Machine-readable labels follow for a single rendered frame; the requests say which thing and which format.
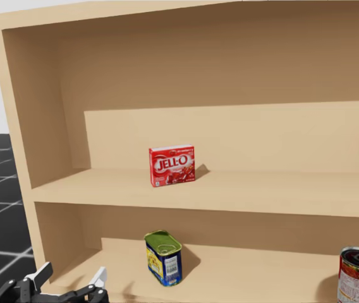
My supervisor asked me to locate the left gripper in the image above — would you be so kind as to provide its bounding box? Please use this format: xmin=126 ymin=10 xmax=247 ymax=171
xmin=0 ymin=261 xmax=110 ymax=303

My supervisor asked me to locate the pale wooden shelf unit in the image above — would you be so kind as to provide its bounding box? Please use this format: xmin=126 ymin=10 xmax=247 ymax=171
xmin=0 ymin=0 xmax=359 ymax=303

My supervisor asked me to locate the green and blue rectangular can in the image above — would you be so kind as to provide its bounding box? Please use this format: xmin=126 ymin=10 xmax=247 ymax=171
xmin=143 ymin=229 xmax=183 ymax=287

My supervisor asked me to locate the red carton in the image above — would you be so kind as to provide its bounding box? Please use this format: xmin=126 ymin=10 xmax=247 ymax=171
xmin=149 ymin=144 xmax=197 ymax=188

